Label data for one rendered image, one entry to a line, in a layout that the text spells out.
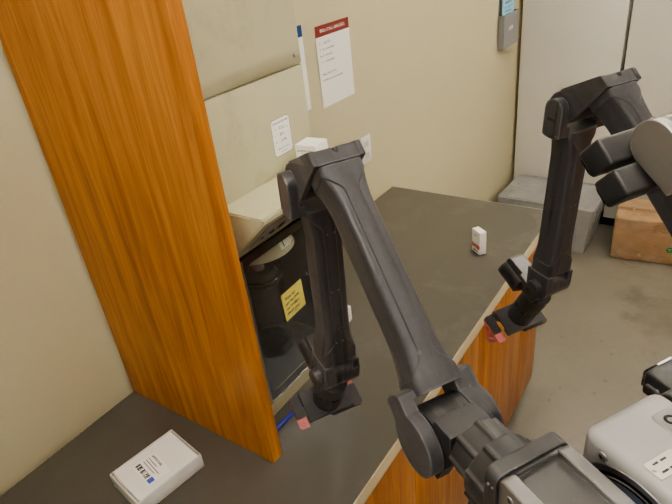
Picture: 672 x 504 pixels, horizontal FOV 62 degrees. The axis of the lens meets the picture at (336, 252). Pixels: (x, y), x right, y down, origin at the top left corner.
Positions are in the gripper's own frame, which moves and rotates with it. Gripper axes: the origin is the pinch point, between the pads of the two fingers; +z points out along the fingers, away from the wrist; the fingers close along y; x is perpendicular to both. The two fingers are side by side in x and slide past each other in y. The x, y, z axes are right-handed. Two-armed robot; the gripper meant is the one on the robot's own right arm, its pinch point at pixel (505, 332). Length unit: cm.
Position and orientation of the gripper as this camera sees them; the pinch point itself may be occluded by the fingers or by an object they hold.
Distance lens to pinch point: 146.1
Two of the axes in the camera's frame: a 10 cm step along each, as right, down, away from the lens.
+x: 4.3, 7.8, -4.6
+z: -1.2, 5.5, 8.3
